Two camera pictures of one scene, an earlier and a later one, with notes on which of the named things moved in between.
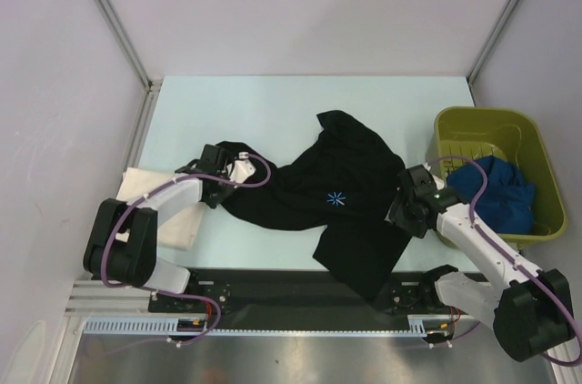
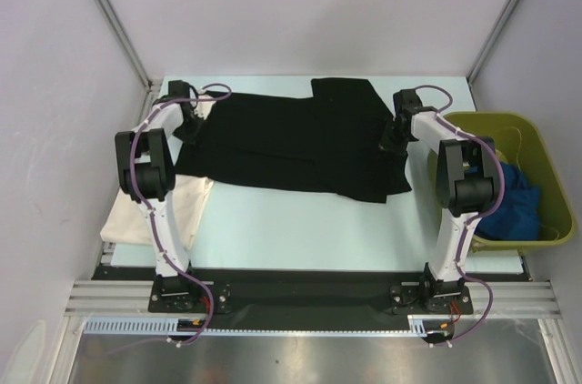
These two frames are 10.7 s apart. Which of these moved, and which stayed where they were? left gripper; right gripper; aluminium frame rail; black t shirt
Moved: black t shirt; left gripper; right gripper
Stayed: aluminium frame rail
